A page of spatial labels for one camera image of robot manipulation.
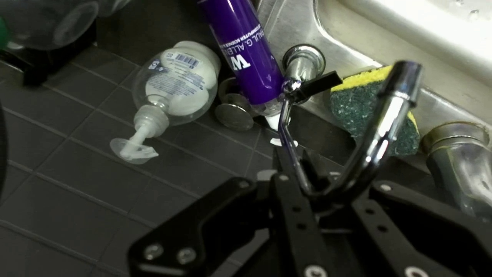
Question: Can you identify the purple dish soap bottle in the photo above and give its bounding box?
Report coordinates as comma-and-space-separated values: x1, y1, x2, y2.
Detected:
197, 0, 283, 104

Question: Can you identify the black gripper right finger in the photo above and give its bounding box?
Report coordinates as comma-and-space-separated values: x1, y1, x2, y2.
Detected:
351, 181, 492, 277

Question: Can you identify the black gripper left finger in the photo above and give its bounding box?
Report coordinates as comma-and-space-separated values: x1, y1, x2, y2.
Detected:
272, 147, 332, 277

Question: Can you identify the chrome sink hole cap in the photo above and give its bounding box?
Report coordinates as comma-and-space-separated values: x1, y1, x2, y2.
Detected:
214, 76, 254, 130

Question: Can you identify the yellow green sponge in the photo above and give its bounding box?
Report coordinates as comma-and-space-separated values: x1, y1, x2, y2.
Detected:
328, 64, 420, 156

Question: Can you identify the stainless steel sink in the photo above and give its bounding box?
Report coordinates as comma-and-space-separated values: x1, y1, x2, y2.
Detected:
258, 0, 492, 132

